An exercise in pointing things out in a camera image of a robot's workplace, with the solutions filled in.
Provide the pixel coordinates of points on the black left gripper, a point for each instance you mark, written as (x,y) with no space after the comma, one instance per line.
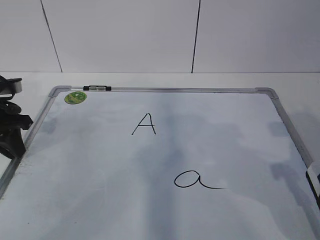
(11,121)

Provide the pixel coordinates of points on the white whiteboard eraser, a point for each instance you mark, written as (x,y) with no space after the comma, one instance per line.
(313,177)

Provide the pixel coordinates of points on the black silver hanging clip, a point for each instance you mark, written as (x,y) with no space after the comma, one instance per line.
(97,88)

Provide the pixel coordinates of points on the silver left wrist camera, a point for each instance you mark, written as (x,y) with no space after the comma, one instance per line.
(10,86)

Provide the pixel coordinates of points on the whiteboard with aluminium frame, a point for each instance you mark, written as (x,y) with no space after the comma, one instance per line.
(160,164)

